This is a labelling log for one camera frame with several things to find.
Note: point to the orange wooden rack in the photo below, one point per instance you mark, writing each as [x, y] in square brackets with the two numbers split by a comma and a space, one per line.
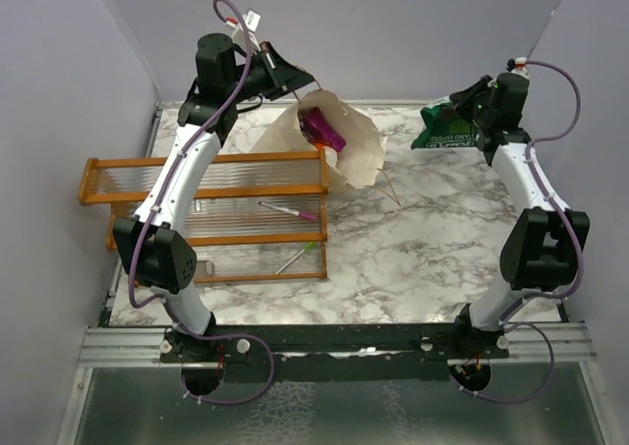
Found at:
[247, 242]

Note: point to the green snack bag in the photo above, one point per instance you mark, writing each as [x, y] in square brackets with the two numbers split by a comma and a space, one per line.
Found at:
[444, 128]

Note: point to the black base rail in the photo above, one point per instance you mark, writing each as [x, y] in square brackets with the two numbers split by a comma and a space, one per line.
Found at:
[329, 353]

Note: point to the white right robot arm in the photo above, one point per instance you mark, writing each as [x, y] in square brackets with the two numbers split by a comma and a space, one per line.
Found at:
[542, 257]

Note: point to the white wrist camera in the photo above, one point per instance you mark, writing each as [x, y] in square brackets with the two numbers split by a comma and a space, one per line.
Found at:
[248, 24]
[518, 66]

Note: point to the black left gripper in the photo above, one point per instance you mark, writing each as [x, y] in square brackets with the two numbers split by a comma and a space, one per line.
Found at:
[282, 76]

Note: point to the beige paper bag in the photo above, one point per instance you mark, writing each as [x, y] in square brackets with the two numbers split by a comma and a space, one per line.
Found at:
[357, 165]

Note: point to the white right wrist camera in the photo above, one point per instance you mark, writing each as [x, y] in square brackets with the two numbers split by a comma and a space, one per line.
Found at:
[518, 66]

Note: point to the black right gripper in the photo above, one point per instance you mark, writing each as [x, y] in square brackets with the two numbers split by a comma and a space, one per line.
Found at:
[461, 100]

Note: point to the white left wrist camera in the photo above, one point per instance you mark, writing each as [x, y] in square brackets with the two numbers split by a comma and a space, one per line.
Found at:
[248, 24]

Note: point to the pink-capped pen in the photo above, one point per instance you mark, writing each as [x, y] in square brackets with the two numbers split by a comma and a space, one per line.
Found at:
[289, 211]

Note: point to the green-capped pen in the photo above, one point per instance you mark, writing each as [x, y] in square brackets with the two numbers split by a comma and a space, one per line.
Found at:
[308, 246]

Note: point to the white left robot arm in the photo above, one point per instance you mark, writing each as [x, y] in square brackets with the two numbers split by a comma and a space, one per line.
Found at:
[150, 243]

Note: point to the purple snack bag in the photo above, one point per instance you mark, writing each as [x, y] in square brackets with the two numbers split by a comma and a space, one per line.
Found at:
[317, 131]

